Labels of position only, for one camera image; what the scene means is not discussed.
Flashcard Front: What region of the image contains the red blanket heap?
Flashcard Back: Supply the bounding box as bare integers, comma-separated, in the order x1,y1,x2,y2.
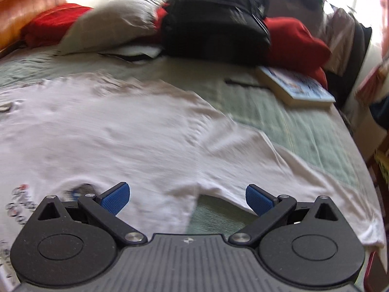
154,4,332,89

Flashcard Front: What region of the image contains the yellow patterned box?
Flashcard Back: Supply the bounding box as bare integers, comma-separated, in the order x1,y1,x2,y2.
374,149,389,190

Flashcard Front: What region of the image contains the orange curtain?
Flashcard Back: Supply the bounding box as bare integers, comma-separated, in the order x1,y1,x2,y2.
355,63,389,104

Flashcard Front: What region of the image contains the red folded quilt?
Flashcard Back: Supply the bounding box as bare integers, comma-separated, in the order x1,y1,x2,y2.
21,3,95,48

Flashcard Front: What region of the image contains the wooden bed headboard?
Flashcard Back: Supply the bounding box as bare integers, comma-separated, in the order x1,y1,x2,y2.
0,0,67,59

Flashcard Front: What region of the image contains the green checked bed blanket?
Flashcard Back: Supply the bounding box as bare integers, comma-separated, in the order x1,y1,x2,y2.
0,44,383,292

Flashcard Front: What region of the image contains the black backpack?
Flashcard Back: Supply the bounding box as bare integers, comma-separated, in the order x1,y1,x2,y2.
98,0,272,66

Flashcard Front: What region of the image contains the blue cover book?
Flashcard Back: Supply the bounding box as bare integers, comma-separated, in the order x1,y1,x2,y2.
255,65,337,108

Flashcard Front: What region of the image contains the clothes rack with clothes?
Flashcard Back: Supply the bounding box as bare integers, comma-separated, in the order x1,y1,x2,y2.
248,0,373,77

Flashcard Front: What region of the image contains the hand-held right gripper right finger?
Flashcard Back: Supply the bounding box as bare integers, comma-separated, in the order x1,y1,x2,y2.
228,184,339,245

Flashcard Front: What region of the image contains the dark blue jacket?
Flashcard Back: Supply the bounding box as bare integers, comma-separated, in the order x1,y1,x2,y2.
369,97,389,126

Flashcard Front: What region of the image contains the grey pillow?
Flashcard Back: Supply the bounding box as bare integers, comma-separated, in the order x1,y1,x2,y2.
55,0,174,56

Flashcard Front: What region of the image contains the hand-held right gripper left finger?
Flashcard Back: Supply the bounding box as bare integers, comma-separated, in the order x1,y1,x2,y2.
37,182,148,245

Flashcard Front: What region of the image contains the black strap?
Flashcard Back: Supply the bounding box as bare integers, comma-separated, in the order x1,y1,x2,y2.
224,78,270,90

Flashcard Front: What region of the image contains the white printed t-shirt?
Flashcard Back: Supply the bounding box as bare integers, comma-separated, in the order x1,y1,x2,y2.
0,72,387,282

